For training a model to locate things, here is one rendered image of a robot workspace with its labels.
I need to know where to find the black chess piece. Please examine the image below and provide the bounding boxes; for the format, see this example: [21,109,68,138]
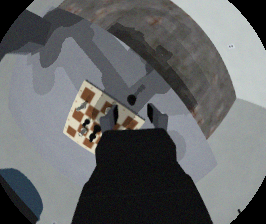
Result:
[127,95,136,106]
[89,125,101,140]

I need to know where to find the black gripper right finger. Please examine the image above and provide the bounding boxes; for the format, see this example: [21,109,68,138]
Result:
[147,103,168,131]

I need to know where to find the brown and cream chessboard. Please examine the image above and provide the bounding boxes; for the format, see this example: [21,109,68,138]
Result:
[63,80,145,154]

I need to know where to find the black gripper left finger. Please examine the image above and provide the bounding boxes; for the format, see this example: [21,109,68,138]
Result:
[99,104,119,134]

